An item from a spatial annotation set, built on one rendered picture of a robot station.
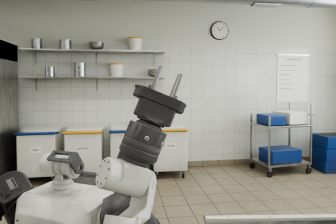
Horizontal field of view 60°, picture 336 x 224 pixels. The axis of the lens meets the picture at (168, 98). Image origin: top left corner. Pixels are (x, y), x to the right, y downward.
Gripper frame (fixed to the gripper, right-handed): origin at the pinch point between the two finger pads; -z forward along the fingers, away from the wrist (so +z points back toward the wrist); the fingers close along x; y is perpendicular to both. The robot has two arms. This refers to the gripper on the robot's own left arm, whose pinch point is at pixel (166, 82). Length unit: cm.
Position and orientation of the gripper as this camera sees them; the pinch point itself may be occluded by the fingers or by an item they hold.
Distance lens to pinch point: 66.8
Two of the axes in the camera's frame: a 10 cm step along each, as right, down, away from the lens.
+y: -1.8, 0.9, 9.8
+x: -9.2, -3.8, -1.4
